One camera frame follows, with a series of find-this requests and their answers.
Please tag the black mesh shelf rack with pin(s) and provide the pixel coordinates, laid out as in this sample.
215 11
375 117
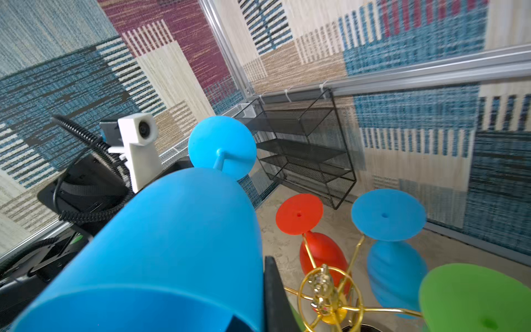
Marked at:
301 144

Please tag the gold wine glass rack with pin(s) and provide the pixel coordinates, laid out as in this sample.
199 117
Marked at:
323 288

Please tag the blue wine glass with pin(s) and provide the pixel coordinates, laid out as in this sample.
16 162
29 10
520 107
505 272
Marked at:
185 254
395 268

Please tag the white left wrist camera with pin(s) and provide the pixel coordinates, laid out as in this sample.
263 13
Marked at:
133 138

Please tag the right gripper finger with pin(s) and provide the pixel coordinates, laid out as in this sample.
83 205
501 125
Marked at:
278 313

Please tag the red wine glass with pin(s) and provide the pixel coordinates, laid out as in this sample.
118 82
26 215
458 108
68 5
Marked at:
298 216

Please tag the green wine glass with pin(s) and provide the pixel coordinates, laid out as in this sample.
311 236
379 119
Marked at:
466 297

